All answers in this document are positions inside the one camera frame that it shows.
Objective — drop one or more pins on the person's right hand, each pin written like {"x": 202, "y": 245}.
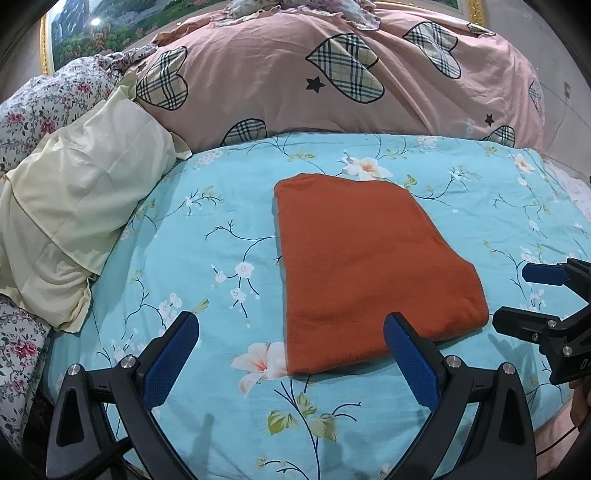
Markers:
{"x": 581, "y": 404}

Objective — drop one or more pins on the pink quilt with plaid hearts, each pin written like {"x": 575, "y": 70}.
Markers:
{"x": 277, "y": 69}

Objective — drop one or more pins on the ruffled floral pillow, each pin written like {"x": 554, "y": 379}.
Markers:
{"x": 300, "y": 11}

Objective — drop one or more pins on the blue floral blanket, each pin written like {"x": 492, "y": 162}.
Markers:
{"x": 207, "y": 286}

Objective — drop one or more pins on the orange knit sweater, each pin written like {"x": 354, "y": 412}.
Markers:
{"x": 369, "y": 267}

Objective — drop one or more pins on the wall socket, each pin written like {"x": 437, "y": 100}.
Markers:
{"x": 567, "y": 90}

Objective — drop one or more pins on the framed landscape painting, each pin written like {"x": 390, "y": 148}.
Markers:
{"x": 115, "y": 27}

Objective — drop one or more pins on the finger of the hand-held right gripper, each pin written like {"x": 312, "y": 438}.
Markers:
{"x": 517, "y": 323}
{"x": 545, "y": 274}

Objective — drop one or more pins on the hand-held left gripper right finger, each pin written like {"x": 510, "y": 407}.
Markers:
{"x": 411, "y": 360}

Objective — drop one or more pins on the cream pillow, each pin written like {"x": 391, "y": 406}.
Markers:
{"x": 83, "y": 184}

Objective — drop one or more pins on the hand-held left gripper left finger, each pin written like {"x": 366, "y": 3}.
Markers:
{"x": 171, "y": 364}

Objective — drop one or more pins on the floral pattern pillow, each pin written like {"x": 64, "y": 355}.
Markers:
{"x": 41, "y": 106}

